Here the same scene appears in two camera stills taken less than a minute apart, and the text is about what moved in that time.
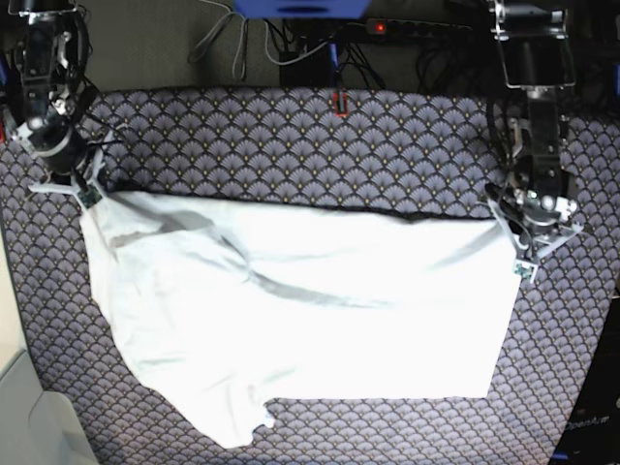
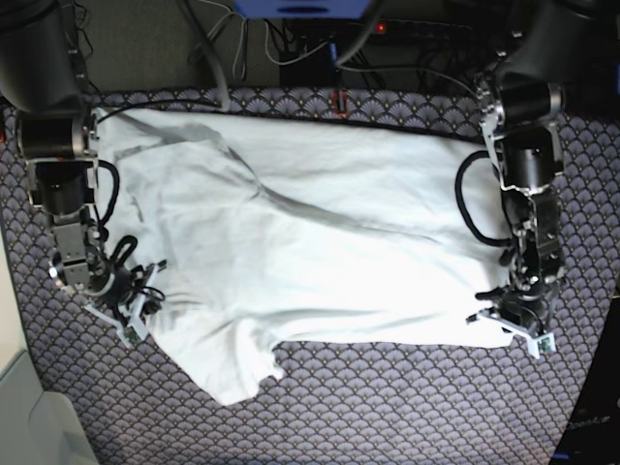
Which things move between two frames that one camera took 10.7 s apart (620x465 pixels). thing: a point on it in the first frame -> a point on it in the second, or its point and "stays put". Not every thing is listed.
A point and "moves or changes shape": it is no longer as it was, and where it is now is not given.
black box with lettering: x=591 y=435 stays put
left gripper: x=72 y=166 -> x=124 y=298
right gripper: x=534 y=225 -> x=521 y=309
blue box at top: x=302 y=9 stays put
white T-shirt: x=224 y=302 moves or changes shape
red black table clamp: x=337 y=105 stays put
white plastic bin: x=38 y=426 stays put
